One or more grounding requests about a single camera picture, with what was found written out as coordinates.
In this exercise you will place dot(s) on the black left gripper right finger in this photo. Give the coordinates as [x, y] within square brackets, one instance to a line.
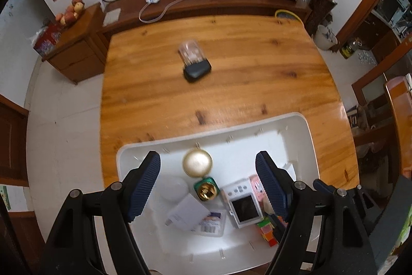
[325, 226]

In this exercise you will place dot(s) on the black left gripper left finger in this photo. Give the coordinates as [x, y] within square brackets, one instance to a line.
[72, 245]

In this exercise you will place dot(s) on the white digital camera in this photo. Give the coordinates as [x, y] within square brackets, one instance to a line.
[242, 204]

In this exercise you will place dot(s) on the white power adapter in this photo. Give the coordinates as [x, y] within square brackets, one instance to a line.
[187, 214]

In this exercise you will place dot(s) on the green gold perfume bottle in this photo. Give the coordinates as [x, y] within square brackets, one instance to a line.
[206, 189]

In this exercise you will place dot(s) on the round gold compact case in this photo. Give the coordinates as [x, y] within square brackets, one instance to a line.
[197, 163]

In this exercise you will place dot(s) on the clear bottle black cap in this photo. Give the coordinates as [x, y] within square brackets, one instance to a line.
[196, 65]

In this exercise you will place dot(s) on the colourful rubik cube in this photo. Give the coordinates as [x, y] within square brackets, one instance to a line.
[270, 231]

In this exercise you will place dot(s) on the pink round item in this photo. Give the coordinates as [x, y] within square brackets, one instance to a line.
[257, 187]

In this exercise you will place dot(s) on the clear plastic card box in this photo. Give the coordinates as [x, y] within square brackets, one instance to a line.
[212, 225]

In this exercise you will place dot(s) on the white round lid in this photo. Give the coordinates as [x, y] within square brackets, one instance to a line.
[172, 188]

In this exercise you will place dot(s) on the wooden side cabinet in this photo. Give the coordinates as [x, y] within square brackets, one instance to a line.
[80, 54]

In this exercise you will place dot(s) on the white bucket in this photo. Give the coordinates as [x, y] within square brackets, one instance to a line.
[324, 38]

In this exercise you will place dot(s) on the red tissue box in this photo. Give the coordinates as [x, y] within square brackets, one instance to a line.
[46, 38]

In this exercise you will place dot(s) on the yellow rimmed basket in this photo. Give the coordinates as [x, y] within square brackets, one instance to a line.
[285, 14]

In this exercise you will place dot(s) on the dark vase red top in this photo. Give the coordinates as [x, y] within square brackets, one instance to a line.
[319, 10]

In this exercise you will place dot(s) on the pile of peaches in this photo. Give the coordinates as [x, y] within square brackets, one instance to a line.
[72, 13]

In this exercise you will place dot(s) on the white paper card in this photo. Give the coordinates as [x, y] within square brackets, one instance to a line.
[111, 17]

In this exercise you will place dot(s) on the long wooden tv console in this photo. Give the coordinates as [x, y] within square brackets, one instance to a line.
[129, 19]

